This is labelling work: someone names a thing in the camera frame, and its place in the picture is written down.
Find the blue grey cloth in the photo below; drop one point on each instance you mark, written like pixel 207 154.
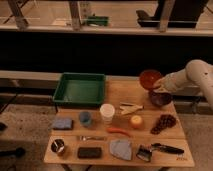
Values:
pixel 121 149

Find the green box on shelf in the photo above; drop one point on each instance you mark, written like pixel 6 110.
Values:
pixel 97 20

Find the small metal cup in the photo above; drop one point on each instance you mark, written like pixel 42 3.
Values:
pixel 58 146

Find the metal fork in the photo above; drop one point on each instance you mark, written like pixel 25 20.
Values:
pixel 85 138

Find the orange carrot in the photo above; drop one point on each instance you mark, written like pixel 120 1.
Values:
pixel 117 130

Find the green plastic tray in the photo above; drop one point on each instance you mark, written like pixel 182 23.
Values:
pixel 80 90

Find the red bowl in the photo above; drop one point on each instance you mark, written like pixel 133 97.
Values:
pixel 147 78

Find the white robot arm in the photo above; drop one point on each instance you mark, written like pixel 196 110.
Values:
pixel 197 72

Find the black object on shelf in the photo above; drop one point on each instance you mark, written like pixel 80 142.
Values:
pixel 185 14

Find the orange round fruit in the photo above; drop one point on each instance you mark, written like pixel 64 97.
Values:
pixel 136 121

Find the purple bowl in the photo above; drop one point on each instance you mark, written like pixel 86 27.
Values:
pixel 159 99

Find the dark brown block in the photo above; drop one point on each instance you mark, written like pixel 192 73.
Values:
pixel 89 152

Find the purple grape bunch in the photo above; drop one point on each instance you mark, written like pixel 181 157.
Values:
pixel 163 122

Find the blue sponge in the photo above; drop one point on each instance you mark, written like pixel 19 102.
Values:
pixel 62 124

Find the peeled banana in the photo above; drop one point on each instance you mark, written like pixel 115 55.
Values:
pixel 130 108

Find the black handled tool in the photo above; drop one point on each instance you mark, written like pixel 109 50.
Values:
pixel 167 149

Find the blue plastic cup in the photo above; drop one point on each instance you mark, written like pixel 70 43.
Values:
pixel 85 118

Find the white paper cup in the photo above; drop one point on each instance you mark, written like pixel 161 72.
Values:
pixel 107 112

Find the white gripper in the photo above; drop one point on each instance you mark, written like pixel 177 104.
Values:
pixel 159 86

